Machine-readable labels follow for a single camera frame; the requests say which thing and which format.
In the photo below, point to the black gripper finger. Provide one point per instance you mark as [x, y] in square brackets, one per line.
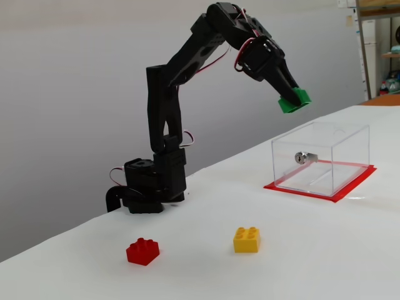
[281, 84]
[289, 75]

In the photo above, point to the green lego brick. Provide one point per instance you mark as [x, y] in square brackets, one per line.
[290, 107]

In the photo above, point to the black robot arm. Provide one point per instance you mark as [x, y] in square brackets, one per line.
[162, 109]

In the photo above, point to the transparent plastic box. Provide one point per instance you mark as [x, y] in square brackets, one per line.
[318, 147]

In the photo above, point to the yellow lego brick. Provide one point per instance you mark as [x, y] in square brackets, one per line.
[247, 242]

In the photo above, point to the red lego brick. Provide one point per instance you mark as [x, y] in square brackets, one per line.
[142, 253]

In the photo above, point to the silver metal lock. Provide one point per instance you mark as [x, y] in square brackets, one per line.
[301, 157]

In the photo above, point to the metal shelf rack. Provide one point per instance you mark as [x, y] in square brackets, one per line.
[362, 47]

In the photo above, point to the white cabinet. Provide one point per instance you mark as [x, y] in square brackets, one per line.
[369, 47]

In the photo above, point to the red capped bottle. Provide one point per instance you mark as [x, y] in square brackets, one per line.
[383, 89]

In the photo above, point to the brown wooden table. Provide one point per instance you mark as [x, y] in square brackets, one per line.
[384, 101]

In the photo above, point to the red tape square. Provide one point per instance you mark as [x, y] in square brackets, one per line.
[300, 191]

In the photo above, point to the teal object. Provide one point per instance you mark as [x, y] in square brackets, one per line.
[396, 50]

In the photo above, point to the black table clamp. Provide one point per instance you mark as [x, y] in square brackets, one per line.
[112, 197]

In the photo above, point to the paper wall label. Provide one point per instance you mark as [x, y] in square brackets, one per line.
[349, 21]
[342, 3]

